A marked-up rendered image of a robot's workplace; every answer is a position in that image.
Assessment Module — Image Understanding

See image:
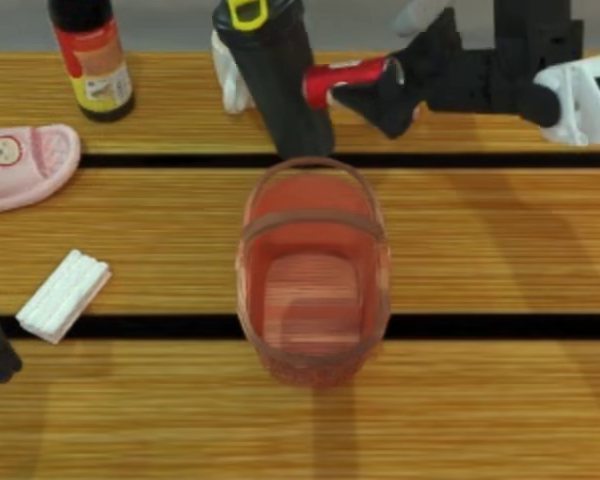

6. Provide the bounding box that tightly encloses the red plastic basket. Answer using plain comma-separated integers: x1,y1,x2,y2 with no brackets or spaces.
234,155,394,392

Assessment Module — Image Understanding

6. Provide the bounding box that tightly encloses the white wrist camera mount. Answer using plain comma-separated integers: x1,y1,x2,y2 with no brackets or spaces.
532,53,600,147

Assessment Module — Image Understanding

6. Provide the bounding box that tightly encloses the pink slipper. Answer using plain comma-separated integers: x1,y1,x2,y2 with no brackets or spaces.
0,123,83,216

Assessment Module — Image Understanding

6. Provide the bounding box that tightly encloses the white plastic object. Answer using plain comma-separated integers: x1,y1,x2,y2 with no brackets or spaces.
210,28,257,116

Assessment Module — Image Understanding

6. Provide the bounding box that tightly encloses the red soda can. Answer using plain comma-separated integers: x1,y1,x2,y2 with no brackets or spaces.
302,55,405,111

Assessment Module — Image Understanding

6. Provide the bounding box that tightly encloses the black thermos with yellow ring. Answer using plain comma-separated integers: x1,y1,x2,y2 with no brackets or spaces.
210,0,337,161

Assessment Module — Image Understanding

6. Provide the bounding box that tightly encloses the dark sauce bottle red label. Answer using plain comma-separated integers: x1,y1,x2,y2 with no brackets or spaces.
47,0,137,124

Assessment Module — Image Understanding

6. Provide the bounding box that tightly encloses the white board eraser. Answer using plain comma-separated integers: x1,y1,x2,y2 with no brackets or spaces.
14,248,114,346

